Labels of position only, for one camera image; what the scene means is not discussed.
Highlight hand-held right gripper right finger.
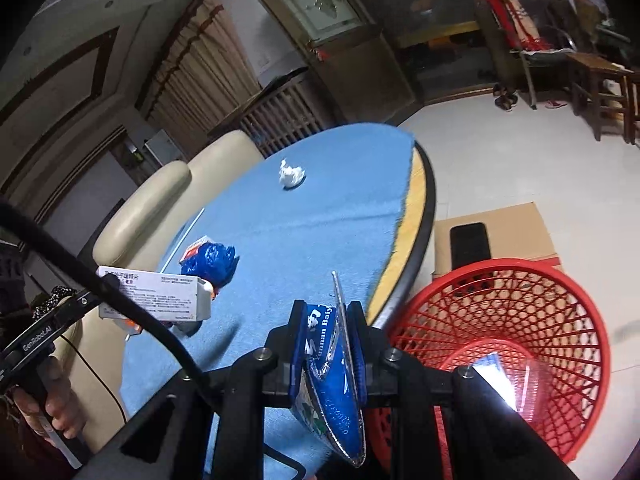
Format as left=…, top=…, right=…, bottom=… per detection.
left=350, top=302, right=576, bottom=480

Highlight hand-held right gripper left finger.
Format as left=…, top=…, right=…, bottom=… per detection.
left=85, top=300, right=307, bottom=480

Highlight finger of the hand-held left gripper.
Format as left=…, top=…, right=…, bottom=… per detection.
left=62, top=289, right=103, bottom=323

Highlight blue foil packet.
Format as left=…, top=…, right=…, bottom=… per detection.
left=298, top=271, right=368, bottom=468

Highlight white medicine box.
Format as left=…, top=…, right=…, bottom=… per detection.
left=96, top=266, right=216, bottom=322

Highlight blue plastic bag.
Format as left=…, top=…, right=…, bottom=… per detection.
left=181, top=241, right=240, bottom=293

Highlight white tissue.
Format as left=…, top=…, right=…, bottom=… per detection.
left=278, top=159, right=307, bottom=191

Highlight red plastic basket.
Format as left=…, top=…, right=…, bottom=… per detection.
left=367, top=258, right=612, bottom=463

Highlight person's left forearm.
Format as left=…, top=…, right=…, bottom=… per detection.
left=0, top=395, right=56, bottom=480

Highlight person's left hand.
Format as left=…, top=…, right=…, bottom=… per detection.
left=10, top=367, right=96, bottom=463

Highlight black white patterned cloth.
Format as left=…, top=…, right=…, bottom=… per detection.
left=30, top=285, right=78, bottom=318

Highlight blue tablecloth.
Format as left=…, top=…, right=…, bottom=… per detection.
left=121, top=122, right=415, bottom=480

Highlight cream leather sofa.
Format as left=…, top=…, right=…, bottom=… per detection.
left=47, top=130, right=266, bottom=456

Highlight red white cigarette box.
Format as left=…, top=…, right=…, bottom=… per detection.
left=180, top=236, right=213, bottom=263

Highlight thin white stick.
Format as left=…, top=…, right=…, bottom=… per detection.
left=159, top=209, right=206, bottom=273

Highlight round wooden table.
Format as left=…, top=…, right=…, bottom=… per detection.
left=365, top=141, right=437, bottom=333

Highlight white appliance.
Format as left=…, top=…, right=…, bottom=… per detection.
left=145, top=129, right=180, bottom=167

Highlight black phone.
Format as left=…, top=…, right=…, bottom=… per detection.
left=450, top=222, right=492, bottom=268

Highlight brown cardboard sheet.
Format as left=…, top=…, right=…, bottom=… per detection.
left=431, top=202, right=563, bottom=281

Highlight wooden crib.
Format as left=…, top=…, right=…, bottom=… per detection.
left=240, top=72, right=326, bottom=158

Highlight beige curtain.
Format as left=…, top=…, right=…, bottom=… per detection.
left=142, top=0, right=263, bottom=138

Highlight wooden door with glass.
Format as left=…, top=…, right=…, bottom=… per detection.
left=232, top=0, right=418, bottom=128

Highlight dark glass sliding door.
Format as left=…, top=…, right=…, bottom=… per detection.
left=350, top=0, right=506, bottom=106

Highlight metal chair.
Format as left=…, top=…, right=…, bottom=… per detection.
left=510, top=35, right=583, bottom=110

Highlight wooden stool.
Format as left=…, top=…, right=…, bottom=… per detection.
left=565, top=52, right=640, bottom=143

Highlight red and beige clothes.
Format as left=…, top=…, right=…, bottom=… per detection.
left=479, top=0, right=556, bottom=56

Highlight thick black cable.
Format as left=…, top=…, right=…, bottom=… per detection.
left=0, top=197, right=221, bottom=411

